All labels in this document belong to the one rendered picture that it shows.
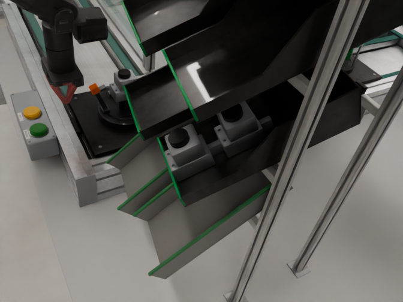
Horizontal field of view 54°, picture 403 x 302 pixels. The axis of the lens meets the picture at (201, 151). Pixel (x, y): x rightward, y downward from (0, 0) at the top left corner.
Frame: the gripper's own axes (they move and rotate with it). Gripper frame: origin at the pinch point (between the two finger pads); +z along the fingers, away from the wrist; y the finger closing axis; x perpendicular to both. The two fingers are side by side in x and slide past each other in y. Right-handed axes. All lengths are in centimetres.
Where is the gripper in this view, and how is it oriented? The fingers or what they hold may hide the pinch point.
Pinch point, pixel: (65, 100)
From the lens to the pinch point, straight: 99.4
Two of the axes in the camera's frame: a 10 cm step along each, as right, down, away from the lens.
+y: -4.9, -6.5, 5.8
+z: -1.4, 7.1, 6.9
